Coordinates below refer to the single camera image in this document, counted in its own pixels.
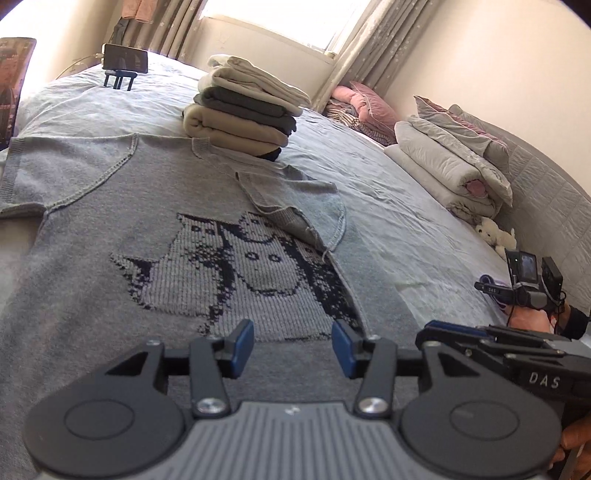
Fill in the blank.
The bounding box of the grey knitted cat sweater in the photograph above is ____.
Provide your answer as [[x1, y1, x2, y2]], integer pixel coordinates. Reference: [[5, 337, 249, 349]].
[[1, 134, 418, 479]]

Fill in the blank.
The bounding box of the right hand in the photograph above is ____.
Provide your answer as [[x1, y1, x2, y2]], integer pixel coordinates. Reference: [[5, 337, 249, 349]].
[[504, 306, 554, 333]]

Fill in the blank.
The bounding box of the grey bed sheet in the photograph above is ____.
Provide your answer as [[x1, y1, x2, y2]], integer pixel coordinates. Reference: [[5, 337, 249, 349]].
[[15, 54, 507, 326]]

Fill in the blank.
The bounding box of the purple cloth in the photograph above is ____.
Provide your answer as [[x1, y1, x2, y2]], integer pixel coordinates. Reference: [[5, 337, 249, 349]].
[[474, 274, 510, 309]]

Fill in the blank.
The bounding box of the white plush toy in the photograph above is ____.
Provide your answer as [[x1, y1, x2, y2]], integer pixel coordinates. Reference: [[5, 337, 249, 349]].
[[475, 218, 517, 259]]

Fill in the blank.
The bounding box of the grey folded duvet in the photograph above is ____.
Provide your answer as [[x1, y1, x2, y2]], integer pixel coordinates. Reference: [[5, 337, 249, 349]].
[[384, 116, 514, 225]]

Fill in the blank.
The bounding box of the grey padded headboard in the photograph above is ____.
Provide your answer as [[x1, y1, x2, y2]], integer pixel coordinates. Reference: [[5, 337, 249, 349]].
[[450, 104, 591, 310]]

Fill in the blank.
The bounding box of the grey pink pillow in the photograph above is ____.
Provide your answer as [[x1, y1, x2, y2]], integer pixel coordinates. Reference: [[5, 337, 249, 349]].
[[415, 96, 510, 173]]

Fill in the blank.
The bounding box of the pink pillow by window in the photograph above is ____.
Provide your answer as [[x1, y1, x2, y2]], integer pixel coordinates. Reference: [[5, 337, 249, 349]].
[[332, 81, 402, 132]]

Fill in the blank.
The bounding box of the tan folded garment bottom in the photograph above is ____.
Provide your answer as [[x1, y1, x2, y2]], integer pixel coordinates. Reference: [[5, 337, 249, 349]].
[[182, 103, 288, 157]]

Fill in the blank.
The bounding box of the right grey curtain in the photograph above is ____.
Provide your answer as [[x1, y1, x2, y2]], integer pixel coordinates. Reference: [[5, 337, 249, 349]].
[[311, 0, 441, 112]]

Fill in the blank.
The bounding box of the grey curtain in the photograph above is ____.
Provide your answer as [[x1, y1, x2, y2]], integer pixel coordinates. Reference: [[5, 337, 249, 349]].
[[311, 0, 441, 112], [109, 0, 207, 63]]

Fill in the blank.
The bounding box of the dark grey folded garment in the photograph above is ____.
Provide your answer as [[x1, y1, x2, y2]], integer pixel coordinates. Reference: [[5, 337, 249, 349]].
[[193, 86, 297, 136]]

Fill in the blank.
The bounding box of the cream folded garment top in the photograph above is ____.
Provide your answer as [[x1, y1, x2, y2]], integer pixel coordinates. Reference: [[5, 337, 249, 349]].
[[207, 54, 311, 108]]

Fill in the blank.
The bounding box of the blue phone stand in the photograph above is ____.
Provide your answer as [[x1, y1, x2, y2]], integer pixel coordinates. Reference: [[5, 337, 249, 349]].
[[103, 70, 137, 91]]

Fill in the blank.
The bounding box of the phone on blue stand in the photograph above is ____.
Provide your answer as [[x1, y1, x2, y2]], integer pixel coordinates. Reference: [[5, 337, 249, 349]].
[[102, 43, 148, 74]]

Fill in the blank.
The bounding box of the left grey curtain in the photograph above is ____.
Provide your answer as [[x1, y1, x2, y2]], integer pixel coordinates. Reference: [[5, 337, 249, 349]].
[[109, 0, 207, 63]]

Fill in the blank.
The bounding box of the pink hanging garment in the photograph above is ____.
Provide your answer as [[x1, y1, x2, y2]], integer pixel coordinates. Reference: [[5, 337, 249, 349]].
[[121, 0, 158, 23]]

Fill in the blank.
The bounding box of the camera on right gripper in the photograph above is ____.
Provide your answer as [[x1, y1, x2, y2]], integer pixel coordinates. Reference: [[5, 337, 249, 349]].
[[488, 250, 566, 315]]

